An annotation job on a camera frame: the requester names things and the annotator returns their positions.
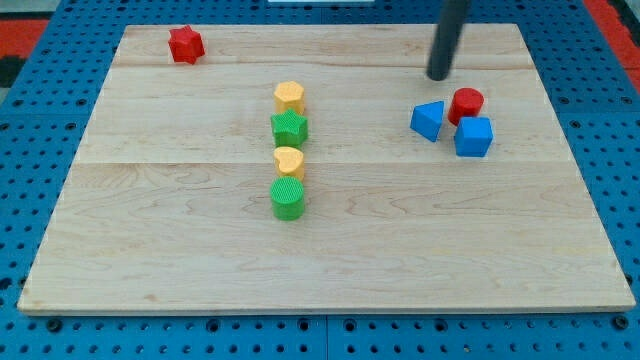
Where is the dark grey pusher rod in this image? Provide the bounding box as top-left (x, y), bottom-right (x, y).
top-left (426, 0), bottom-right (471, 81)

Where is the green star block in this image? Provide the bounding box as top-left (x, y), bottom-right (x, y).
top-left (270, 109), bottom-right (308, 148)

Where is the red star block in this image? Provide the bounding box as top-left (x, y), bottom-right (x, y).
top-left (168, 25), bottom-right (205, 64)

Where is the wooden board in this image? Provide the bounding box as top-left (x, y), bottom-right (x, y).
top-left (18, 24), bottom-right (636, 316)

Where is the red cylinder block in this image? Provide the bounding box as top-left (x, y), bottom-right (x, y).
top-left (447, 87), bottom-right (484, 126)

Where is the blue triangle block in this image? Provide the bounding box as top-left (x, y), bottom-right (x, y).
top-left (410, 101), bottom-right (445, 142)

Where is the blue cube block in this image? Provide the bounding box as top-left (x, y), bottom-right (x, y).
top-left (454, 117), bottom-right (494, 157)

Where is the yellow hexagon block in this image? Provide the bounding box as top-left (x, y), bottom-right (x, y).
top-left (273, 81), bottom-right (305, 115)

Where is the yellow heart block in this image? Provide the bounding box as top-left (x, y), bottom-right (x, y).
top-left (273, 146), bottom-right (305, 181)

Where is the green cylinder block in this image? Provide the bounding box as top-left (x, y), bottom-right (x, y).
top-left (270, 176), bottom-right (305, 221)

